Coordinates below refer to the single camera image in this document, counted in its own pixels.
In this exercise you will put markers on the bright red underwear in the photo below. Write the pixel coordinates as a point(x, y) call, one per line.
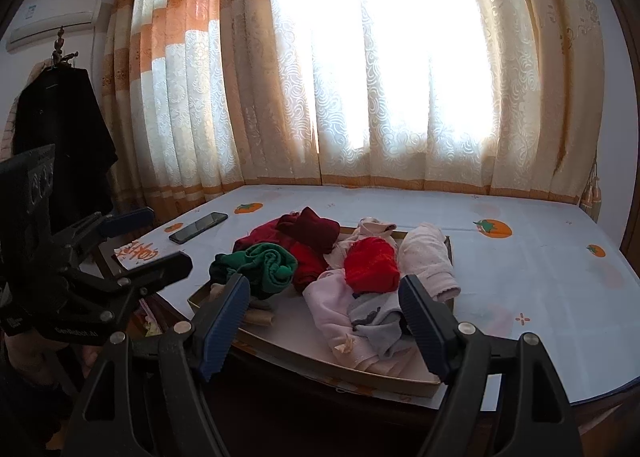
point(370, 267)

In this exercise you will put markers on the dark red underwear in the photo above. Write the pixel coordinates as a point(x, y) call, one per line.
point(305, 234)

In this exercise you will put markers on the pale pink underwear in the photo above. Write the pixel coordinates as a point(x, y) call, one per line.
point(424, 254)

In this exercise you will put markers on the grey underwear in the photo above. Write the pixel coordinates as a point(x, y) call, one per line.
point(379, 318)

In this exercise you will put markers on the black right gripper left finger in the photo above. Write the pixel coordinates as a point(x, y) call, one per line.
point(215, 325)

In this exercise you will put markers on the pink dotted underwear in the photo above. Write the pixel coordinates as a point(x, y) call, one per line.
point(368, 227)

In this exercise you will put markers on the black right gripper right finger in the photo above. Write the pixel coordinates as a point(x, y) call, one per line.
point(433, 327)

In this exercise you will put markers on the white patterned table cover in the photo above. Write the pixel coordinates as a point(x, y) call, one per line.
point(522, 265)

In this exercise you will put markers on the black hanging coat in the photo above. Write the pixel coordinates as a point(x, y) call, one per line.
point(59, 108)

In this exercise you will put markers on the black smartphone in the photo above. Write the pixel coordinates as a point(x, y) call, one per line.
point(203, 224)

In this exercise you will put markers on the green underwear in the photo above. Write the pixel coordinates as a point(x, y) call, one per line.
point(269, 268)

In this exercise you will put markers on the light pink underwear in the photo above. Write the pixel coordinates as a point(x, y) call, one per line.
point(328, 298)

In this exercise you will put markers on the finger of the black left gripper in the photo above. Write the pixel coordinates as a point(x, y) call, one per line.
point(112, 224)
point(146, 279)

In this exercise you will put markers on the black left camera box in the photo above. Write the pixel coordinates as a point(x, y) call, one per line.
point(26, 186)

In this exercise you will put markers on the beige orange lace curtain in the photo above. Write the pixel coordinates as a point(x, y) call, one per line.
point(488, 97)

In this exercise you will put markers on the tan beige underwear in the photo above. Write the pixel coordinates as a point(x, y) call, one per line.
point(258, 313)

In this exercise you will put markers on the shallow cardboard box tray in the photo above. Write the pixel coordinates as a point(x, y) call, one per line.
point(293, 339)

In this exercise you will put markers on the dark wooden dresser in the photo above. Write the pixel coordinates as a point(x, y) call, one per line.
point(262, 409)

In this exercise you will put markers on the wooden coat rack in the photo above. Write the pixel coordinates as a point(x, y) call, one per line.
point(59, 58)

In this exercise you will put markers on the white wall air conditioner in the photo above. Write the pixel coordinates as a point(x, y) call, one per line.
point(43, 18)

